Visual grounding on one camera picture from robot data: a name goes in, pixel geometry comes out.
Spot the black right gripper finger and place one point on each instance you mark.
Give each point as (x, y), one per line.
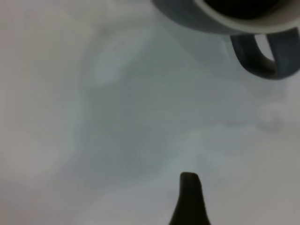
(189, 201)

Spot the dark grey ceramic mug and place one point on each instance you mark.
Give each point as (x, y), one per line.
(187, 16)

